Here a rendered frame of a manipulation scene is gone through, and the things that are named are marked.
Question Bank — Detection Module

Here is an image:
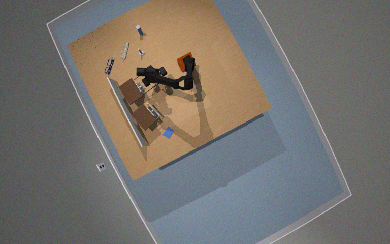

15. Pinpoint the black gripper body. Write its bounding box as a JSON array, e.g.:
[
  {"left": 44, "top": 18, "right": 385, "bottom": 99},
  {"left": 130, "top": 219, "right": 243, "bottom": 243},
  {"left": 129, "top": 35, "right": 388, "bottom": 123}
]
[{"left": 142, "top": 67, "right": 167, "bottom": 87}]

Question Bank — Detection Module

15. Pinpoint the dark grey cylinder with light top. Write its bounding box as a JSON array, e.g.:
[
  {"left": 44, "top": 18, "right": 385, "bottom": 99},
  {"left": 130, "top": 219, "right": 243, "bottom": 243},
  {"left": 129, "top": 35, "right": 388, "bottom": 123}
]
[{"left": 136, "top": 25, "right": 143, "bottom": 35}]

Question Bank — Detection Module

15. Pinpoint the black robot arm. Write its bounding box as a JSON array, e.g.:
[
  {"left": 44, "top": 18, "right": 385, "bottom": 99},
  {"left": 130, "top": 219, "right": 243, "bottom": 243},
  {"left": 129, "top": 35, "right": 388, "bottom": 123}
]
[{"left": 136, "top": 55, "right": 195, "bottom": 90}]

